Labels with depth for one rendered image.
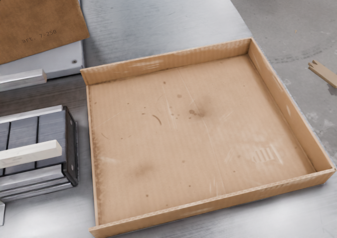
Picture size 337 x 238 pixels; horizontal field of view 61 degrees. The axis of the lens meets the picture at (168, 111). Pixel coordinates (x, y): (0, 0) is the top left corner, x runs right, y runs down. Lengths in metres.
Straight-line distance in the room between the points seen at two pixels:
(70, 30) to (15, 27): 0.09
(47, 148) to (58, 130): 0.06
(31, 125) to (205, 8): 0.43
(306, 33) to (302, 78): 0.41
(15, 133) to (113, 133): 0.13
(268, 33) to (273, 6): 0.31
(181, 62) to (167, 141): 0.16
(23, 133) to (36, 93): 0.13
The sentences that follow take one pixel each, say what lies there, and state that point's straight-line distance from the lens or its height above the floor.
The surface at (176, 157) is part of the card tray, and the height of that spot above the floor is 0.83.
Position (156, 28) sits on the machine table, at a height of 0.83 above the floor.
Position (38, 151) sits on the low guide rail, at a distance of 0.36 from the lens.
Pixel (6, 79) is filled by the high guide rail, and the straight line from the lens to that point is 0.38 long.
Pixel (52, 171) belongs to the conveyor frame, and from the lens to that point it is 0.39.
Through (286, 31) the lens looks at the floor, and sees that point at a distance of 2.04.
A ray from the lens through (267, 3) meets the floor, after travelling 2.27.
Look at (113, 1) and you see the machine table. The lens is 0.71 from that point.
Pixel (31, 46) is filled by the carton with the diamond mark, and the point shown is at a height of 0.87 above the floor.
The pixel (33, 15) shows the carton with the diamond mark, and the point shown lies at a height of 0.92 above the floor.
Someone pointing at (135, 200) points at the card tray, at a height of 0.83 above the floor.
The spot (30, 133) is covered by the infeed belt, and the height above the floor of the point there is 0.88.
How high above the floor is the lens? 1.20
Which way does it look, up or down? 53 degrees down
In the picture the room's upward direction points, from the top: 5 degrees counter-clockwise
